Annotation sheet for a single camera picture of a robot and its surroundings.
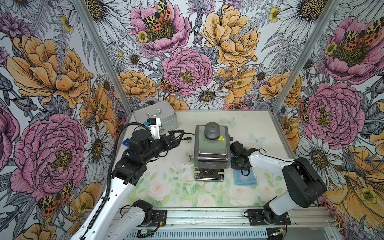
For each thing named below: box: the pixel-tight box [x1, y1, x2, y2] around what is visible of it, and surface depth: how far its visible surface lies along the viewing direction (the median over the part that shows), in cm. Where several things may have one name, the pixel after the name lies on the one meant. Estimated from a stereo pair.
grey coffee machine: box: [188, 121, 234, 182], surface depth 73 cm
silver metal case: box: [132, 100, 179, 134], surface depth 102 cm
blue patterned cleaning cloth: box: [233, 170, 259, 187], surface depth 87 cm
